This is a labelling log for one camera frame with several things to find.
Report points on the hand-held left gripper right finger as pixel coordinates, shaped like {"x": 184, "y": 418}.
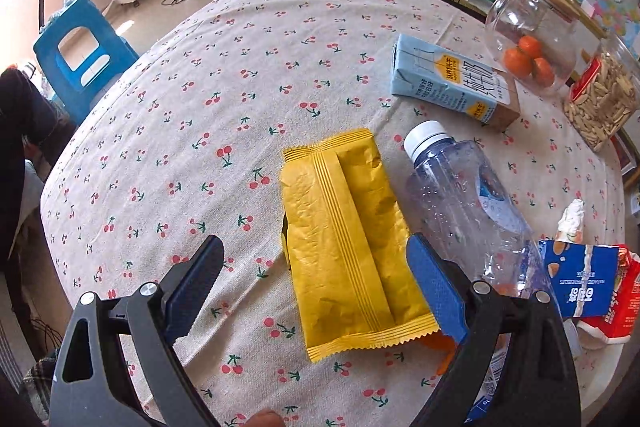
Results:
{"x": 435, "y": 287}

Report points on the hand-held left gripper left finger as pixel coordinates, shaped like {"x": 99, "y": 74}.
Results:
{"x": 195, "y": 292}

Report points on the orange wrapper piece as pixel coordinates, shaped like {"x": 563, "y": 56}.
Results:
{"x": 445, "y": 359}

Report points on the clear plastic water bottle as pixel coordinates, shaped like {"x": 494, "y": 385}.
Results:
{"x": 460, "y": 202}

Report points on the yellow snack wrapper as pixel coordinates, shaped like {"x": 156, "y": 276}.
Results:
{"x": 345, "y": 232}

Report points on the white tissue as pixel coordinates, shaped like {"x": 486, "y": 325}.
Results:
{"x": 572, "y": 217}

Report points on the red snack packet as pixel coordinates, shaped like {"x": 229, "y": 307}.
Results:
{"x": 617, "y": 307}

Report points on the person's left hand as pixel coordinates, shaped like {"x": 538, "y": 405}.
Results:
{"x": 262, "y": 419}

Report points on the blue and white packet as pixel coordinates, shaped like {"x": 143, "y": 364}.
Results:
{"x": 575, "y": 277}

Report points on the plaid trousers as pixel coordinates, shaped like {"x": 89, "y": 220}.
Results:
{"x": 42, "y": 382}

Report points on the blue milk carton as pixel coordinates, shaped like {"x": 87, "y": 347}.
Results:
{"x": 440, "y": 77}

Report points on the cherry print tablecloth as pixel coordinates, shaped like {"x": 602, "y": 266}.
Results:
{"x": 200, "y": 82}

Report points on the small orange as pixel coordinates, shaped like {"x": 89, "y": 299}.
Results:
{"x": 530, "y": 46}
{"x": 515, "y": 61}
{"x": 543, "y": 73}

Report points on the dark cloth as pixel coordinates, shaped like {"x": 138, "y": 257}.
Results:
{"x": 25, "y": 112}

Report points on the clear jar of seeds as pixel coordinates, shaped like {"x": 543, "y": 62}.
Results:
{"x": 600, "y": 102}

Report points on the blue plastic stool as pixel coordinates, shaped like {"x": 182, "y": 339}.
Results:
{"x": 115, "y": 44}

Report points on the clear glass jar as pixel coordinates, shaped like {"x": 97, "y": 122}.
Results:
{"x": 510, "y": 12}

